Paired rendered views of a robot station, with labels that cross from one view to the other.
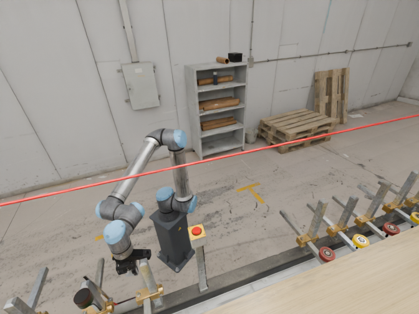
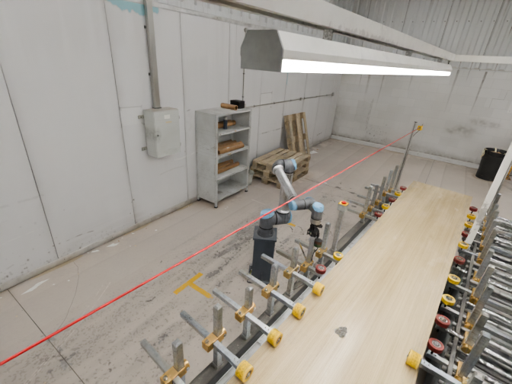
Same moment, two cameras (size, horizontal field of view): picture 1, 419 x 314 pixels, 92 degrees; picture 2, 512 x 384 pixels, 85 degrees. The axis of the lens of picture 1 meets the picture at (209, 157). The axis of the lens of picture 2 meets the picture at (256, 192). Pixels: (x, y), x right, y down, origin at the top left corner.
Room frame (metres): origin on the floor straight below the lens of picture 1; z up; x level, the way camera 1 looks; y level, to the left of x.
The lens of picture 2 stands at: (-0.78, 1.99, 2.32)
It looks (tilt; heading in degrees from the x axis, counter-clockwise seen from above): 25 degrees down; 325
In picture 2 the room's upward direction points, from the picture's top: 4 degrees clockwise
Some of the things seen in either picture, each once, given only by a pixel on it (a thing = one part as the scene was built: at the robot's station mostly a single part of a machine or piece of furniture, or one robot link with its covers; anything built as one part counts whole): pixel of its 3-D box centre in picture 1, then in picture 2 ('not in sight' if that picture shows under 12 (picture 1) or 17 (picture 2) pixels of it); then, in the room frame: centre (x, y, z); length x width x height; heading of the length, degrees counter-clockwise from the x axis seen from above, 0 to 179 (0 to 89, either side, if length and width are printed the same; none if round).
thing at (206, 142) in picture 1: (217, 112); (224, 155); (3.36, -0.17, 0.78); 0.90 x 0.45 x 1.55; 112
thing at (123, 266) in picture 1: (125, 259); (313, 228); (0.57, 0.43, 1.07); 0.09 x 0.08 x 0.12; 107
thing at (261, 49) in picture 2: not in sight; (405, 65); (0.14, 0.46, 2.34); 2.40 x 0.12 x 0.08; 107
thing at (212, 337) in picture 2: not in sight; (214, 338); (0.16, 1.54, 0.95); 0.13 x 0.06 x 0.05; 107
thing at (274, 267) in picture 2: not in sight; (272, 292); (0.31, 1.04, 0.90); 0.03 x 0.03 x 0.48; 17
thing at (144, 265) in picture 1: (153, 287); (323, 246); (0.52, 0.32, 0.89); 0.03 x 0.03 x 0.48; 17
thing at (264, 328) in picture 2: not in sight; (241, 311); (0.24, 1.32, 0.95); 0.50 x 0.04 x 0.04; 17
